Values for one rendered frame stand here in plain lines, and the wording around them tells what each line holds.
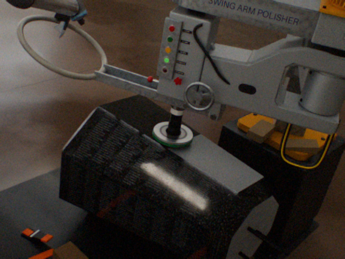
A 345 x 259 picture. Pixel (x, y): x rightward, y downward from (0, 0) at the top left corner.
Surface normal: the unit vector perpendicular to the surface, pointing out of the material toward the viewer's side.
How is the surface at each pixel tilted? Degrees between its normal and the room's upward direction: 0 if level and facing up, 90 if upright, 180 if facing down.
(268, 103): 90
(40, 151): 0
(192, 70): 90
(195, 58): 90
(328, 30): 90
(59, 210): 0
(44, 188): 0
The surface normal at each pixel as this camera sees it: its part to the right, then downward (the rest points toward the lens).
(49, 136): 0.17, -0.85
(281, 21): -0.29, 0.44
